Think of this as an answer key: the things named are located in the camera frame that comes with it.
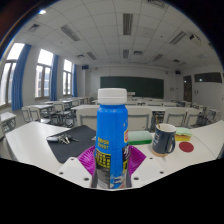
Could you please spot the group of ceiling lights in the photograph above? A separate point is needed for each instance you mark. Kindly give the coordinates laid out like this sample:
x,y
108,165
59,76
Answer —
x,y
127,23

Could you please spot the thin stick in mug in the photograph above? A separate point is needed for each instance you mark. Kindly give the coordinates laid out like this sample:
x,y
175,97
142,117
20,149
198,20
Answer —
x,y
158,127

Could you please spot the round cork coaster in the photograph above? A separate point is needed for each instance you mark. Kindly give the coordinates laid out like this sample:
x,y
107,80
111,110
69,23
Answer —
x,y
159,155

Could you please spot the flat round red coaster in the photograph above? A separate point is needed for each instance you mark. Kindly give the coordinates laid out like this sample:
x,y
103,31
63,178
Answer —
x,y
186,147

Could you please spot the blue window curtain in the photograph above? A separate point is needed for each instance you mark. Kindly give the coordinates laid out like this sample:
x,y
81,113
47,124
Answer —
x,y
54,77
75,80
20,78

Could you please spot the group of classroom chairs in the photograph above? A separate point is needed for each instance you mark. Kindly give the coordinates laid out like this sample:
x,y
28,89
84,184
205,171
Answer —
x,y
140,116

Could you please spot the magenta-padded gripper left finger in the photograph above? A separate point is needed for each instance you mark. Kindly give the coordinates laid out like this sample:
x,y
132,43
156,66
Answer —
x,y
75,168

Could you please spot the bunch of keys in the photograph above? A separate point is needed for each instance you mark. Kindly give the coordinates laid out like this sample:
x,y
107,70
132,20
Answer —
x,y
63,138

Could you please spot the navy blue mug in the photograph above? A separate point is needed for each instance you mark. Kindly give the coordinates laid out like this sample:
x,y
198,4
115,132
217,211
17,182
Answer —
x,y
163,138

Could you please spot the yellow and green sponge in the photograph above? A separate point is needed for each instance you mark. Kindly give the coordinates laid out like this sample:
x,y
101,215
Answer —
x,y
183,135

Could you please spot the black wall speaker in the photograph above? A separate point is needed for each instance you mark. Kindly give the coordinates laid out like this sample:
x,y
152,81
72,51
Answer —
x,y
85,67
177,72

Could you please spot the black flat mat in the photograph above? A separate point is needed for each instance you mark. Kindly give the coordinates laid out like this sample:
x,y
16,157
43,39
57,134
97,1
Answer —
x,y
78,143

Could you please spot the blue white-capped drink bottle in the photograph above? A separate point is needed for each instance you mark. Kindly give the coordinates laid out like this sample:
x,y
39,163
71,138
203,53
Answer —
x,y
111,133

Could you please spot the ceiling projector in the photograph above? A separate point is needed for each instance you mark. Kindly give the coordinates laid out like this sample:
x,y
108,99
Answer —
x,y
194,37

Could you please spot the dark wide wall window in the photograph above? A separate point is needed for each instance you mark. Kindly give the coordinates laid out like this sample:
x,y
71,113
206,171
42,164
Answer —
x,y
208,77

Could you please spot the dark green blackboard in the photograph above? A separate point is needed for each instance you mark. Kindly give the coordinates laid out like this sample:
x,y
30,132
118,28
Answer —
x,y
133,86

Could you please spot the dark classroom door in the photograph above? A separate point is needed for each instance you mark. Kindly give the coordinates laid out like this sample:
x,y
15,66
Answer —
x,y
187,88

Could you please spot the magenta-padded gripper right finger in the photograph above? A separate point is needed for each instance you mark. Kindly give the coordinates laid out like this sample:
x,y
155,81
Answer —
x,y
146,168

